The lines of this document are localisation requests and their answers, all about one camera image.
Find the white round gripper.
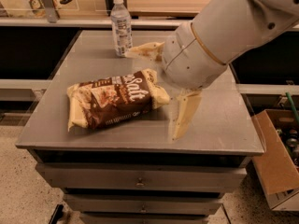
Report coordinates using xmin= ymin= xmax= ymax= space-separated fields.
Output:
xmin=125 ymin=21 xmax=227 ymax=141

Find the brown chip bag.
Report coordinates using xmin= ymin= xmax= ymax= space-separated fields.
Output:
xmin=67 ymin=69 xmax=170 ymax=129

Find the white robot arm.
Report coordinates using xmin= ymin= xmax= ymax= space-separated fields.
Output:
xmin=125 ymin=0 xmax=299 ymax=139

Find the clear plastic water bottle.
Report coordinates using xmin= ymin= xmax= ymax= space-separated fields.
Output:
xmin=110 ymin=0 xmax=133 ymax=57

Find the grey drawer cabinet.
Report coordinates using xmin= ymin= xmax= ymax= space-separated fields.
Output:
xmin=16 ymin=30 xmax=263 ymax=224

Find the top drawer knob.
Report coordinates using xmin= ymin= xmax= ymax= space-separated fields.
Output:
xmin=135 ymin=177 xmax=146 ymax=189

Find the drawer knob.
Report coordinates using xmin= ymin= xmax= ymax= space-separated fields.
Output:
xmin=139 ymin=205 xmax=147 ymax=214
xmin=135 ymin=177 xmax=146 ymax=189

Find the green stick in box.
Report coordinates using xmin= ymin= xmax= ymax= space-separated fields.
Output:
xmin=286 ymin=92 xmax=299 ymax=125

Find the cardboard box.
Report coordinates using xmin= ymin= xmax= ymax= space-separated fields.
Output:
xmin=252 ymin=109 xmax=299 ymax=211

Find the snack package on shelf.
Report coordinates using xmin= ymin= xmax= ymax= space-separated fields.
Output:
xmin=0 ymin=0 xmax=62 ymax=19

